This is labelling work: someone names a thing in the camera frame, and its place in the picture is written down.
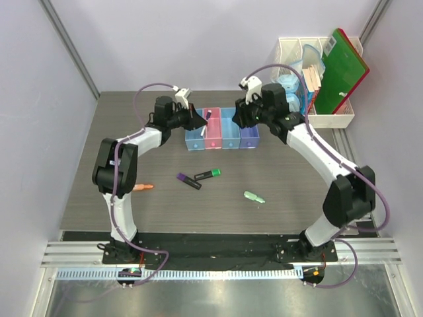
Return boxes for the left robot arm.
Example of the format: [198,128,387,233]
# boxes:
[92,96,206,264]

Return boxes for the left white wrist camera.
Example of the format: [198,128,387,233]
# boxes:
[173,86,192,109]

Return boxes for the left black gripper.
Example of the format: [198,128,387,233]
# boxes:
[167,103,207,131]

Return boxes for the blue cap whiteboard marker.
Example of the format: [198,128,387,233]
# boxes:
[199,111,213,137]

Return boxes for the clear blue zip bag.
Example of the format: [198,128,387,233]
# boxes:
[289,44,326,79]

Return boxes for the pink drawer box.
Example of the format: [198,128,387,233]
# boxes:
[204,108,222,149]

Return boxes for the green plastic folder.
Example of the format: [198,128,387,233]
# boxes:
[314,28,369,115]

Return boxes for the slotted cable duct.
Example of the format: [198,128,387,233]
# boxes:
[56,267,303,282]

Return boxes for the corner aluminium post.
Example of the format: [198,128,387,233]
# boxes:
[359,0,393,46]
[38,0,100,100]

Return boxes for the purple drawer box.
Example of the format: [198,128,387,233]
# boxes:
[239,125,260,149]

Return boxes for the purple cap black highlighter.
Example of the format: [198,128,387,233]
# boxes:
[176,173,202,190]

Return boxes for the purple cable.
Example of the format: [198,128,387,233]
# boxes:
[241,64,391,290]
[110,83,170,287]

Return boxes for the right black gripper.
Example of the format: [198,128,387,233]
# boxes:
[232,92,272,130]

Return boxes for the orange mini highlighter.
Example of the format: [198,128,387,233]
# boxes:
[133,184,154,192]

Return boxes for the white plastic organizer basket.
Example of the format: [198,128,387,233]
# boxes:
[270,37,362,129]

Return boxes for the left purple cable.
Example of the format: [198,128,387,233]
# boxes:
[110,83,170,287]

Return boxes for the green cap black highlighter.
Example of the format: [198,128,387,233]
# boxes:
[194,169,221,181]

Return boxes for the wooden sticks bundle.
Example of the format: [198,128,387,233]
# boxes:
[302,65,321,92]

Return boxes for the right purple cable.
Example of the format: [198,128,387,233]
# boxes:
[241,64,391,290]

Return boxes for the blue red card box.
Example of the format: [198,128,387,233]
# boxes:
[299,78,319,114]

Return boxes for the light green mini highlighter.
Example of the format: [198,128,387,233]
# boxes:
[243,191,266,203]

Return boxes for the right corner aluminium post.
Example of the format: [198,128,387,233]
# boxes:
[359,0,393,46]

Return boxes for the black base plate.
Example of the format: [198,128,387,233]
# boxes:
[97,233,338,271]

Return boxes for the lower blue tape dispenser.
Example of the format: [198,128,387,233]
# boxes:
[286,94,301,112]

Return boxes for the light blue drawer box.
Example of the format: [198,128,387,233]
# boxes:
[185,126,206,151]

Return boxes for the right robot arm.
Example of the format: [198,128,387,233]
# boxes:
[232,83,375,261]

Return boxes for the left corner aluminium post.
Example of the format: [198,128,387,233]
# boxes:
[38,0,100,100]

